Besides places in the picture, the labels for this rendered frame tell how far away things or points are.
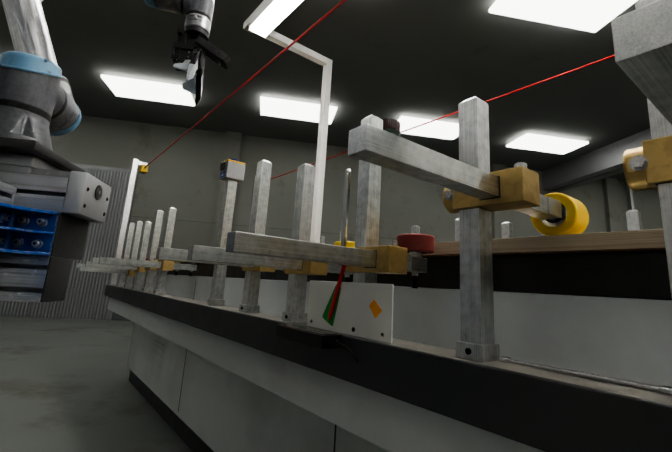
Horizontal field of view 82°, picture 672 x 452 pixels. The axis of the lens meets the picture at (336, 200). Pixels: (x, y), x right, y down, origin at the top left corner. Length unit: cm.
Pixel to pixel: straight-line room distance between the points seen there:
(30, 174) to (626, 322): 112
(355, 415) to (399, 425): 11
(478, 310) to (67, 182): 83
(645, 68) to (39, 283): 96
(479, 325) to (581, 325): 22
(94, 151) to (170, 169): 138
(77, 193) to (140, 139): 734
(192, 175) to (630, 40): 772
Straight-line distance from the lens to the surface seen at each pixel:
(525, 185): 60
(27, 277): 98
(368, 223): 79
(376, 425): 80
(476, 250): 62
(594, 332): 78
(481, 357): 61
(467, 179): 54
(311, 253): 65
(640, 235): 74
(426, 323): 95
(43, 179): 101
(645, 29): 30
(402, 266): 75
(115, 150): 835
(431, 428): 72
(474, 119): 68
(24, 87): 112
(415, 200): 824
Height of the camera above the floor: 79
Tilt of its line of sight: 13 degrees up
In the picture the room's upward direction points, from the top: 4 degrees clockwise
